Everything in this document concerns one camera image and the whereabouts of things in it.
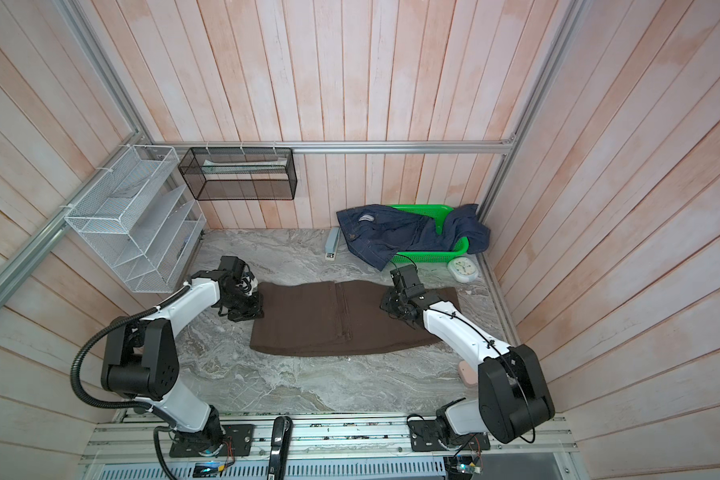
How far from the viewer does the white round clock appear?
106 centimetres

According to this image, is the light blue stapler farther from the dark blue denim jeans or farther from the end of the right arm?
the end of the right arm

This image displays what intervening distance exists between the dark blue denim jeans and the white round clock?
1.7 inches

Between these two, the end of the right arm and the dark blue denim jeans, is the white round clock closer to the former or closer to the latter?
the dark blue denim jeans

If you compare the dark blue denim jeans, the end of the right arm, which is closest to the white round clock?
the dark blue denim jeans

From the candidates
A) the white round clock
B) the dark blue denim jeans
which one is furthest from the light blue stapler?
the white round clock

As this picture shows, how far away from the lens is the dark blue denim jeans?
105 cm

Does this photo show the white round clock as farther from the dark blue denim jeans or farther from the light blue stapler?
the light blue stapler
